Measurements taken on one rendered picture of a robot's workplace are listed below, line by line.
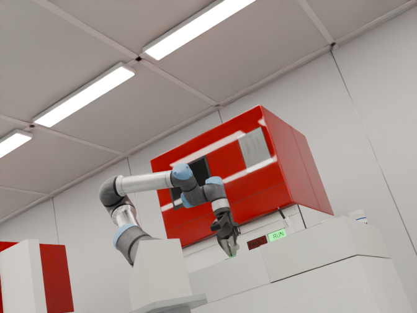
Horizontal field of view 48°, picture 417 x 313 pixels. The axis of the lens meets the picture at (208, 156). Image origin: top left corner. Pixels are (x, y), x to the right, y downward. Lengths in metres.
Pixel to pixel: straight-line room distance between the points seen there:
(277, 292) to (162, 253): 0.47
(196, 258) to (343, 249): 1.20
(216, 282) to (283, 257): 0.31
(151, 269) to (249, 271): 0.44
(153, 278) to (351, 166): 2.66
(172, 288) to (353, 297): 0.63
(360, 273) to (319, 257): 0.16
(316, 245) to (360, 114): 2.42
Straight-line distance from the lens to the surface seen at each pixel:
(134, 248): 1.75
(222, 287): 1.96
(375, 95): 4.13
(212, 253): 2.71
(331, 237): 1.79
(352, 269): 1.77
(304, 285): 1.82
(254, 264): 1.90
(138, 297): 1.68
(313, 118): 4.21
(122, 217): 2.15
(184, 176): 1.96
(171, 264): 1.70
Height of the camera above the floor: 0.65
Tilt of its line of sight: 22 degrees up
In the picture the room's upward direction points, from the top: 15 degrees counter-clockwise
